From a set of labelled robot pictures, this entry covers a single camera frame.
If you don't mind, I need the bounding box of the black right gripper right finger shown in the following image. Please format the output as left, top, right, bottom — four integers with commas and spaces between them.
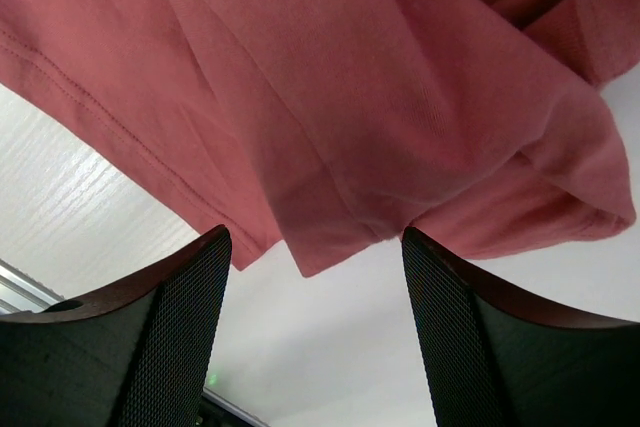
402, 227, 639, 426

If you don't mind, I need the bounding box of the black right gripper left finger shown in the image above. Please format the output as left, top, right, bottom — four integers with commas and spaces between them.
1, 226, 231, 426

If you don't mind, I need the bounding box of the salmon pink t shirt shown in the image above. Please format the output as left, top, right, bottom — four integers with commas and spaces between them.
1, 0, 639, 276

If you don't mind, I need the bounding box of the aluminium mounting rail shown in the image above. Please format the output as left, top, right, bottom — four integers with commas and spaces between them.
0, 260, 64, 315

